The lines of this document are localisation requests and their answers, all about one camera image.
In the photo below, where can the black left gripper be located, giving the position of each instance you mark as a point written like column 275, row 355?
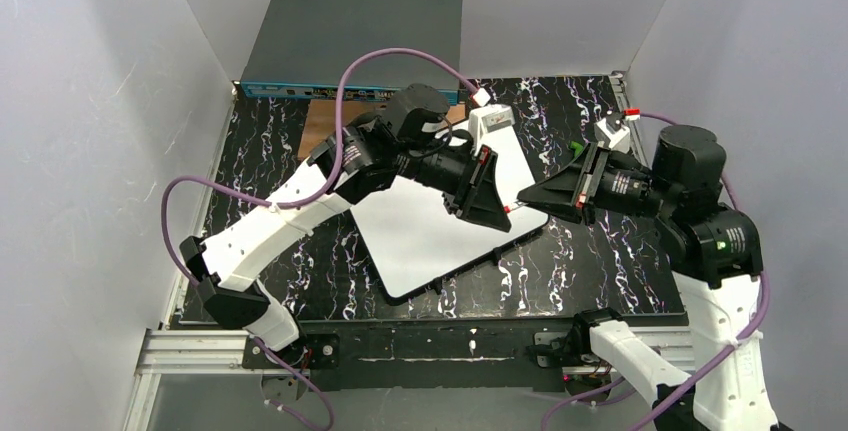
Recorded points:
column 472, row 184

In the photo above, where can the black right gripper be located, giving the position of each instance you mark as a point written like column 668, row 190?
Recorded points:
column 589, row 179

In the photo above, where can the white marker pen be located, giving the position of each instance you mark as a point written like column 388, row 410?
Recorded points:
column 513, row 207

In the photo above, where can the white whiteboard black frame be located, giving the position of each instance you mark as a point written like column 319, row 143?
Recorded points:
column 414, row 242

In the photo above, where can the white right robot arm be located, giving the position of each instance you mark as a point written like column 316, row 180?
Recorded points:
column 715, row 257

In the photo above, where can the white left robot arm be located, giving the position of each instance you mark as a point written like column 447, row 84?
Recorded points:
column 365, row 157

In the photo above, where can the green white plastic fitting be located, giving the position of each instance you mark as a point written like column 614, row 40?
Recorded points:
column 576, row 147

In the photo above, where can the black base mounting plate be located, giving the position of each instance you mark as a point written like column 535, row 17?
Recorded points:
column 491, row 353

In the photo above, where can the brown wooden board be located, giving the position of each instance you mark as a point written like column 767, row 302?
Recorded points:
column 320, row 121

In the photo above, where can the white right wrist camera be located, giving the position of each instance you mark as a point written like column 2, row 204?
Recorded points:
column 614, row 130

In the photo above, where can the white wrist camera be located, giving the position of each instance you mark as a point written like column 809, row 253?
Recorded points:
column 487, row 118
column 614, row 130

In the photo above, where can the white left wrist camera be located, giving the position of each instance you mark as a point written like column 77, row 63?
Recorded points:
column 487, row 118

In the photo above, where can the grey blue network switch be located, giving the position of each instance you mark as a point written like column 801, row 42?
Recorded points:
column 303, row 47

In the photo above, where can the aluminium frame rail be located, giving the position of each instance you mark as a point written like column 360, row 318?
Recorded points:
column 197, row 352

